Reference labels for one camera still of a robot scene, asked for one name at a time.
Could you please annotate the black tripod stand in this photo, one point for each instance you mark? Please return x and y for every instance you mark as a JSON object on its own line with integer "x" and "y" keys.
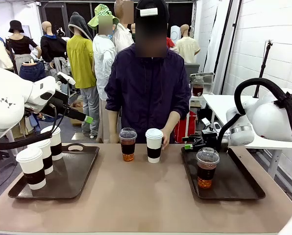
{"x": 264, "y": 63}

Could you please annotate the mannequin in black hoodie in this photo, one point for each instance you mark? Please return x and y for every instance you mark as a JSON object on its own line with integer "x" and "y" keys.
{"x": 51, "y": 46}

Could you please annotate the black diagonal pole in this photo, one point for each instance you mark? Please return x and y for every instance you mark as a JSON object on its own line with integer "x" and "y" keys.
{"x": 235, "y": 31}
{"x": 223, "y": 36}

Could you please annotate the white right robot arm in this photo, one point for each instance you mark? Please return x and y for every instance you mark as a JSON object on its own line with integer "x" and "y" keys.
{"x": 268, "y": 120}

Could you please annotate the tall mannequin in white shirt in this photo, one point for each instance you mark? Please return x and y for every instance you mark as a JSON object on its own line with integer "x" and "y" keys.
{"x": 122, "y": 36}

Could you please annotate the mannequin in cream shirt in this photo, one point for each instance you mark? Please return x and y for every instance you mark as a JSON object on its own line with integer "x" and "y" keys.
{"x": 187, "y": 49}

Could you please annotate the clear plastic iced coffee cup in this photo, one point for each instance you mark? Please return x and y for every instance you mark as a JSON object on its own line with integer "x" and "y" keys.
{"x": 207, "y": 169}
{"x": 128, "y": 147}

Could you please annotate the red bag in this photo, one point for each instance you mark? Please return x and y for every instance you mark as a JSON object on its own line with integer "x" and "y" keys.
{"x": 185, "y": 129}

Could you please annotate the mannequin torso in blue jeans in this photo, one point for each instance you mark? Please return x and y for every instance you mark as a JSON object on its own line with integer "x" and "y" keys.
{"x": 33, "y": 72}

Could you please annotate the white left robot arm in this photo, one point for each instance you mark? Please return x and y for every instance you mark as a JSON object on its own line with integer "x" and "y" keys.
{"x": 4, "y": 105}

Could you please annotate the dark brown serving tray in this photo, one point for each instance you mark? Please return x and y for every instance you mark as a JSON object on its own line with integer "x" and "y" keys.
{"x": 234, "y": 181}
{"x": 70, "y": 171}

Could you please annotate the white paper cup black sleeve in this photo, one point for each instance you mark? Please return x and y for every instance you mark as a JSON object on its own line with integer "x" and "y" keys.
{"x": 153, "y": 149}
{"x": 55, "y": 144}
{"x": 32, "y": 166}
{"x": 46, "y": 156}

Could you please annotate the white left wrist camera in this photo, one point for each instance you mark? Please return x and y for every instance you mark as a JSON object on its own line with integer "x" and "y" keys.
{"x": 66, "y": 77}

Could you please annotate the mannequin white jacket green hat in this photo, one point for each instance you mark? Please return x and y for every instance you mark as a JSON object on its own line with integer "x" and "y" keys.
{"x": 102, "y": 61}

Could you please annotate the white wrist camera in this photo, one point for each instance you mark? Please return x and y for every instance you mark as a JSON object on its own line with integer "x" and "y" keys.
{"x": 66, "y": 77}
{"x": 215, "y": 126}

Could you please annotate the figure in red top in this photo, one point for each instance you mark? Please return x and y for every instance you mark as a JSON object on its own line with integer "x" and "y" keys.
{"x": 171, "y": 44}

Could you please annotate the black cap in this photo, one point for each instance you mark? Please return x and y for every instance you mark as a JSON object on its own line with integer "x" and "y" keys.
{"x": 160, "y": 5}

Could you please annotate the white tag on cap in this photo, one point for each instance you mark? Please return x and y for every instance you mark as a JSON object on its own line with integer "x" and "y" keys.
{"x": 148, "y": 12}

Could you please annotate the person's left hand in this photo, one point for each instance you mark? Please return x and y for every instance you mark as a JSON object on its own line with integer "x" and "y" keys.
{"x": 166, "y": 137}

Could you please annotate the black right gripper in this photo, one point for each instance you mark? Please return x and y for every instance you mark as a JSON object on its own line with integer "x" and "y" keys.
{"x": 209, "y": 138}

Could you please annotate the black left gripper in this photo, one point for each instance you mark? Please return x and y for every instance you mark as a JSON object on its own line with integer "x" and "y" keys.
{"x": 60, "y": 102}

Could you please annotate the person in navy jacket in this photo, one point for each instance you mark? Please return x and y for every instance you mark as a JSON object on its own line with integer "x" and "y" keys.
{"x": 146, "y": 93}

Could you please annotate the mannequin black hat black top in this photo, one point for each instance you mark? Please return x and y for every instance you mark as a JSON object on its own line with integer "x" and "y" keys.
{"x": 21, "y": 44}

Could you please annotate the cardboard box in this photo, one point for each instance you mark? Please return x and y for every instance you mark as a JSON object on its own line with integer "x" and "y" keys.
{"x": 75, "y": 123}

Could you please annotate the person's left forearm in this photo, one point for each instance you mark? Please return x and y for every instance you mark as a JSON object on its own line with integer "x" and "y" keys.
{"x": 173, "y": 120}

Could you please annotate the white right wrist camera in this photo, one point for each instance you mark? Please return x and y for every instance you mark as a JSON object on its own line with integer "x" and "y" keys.
{"x": 215, "y": 126}

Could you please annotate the white work table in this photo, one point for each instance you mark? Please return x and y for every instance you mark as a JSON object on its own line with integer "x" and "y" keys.
{"x": 222, "y": 102}

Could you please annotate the glass jar of brown liquid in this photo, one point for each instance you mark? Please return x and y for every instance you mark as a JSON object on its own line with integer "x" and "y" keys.
{"x": 198, "y": 89}

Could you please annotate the mannequin yellow top grey hat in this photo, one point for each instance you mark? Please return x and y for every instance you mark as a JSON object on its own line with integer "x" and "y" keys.
{"x": 81, "y": 61}

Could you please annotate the metal tray rack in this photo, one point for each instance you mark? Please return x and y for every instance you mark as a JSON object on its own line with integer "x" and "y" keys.
{"x": 206, "y": 74}

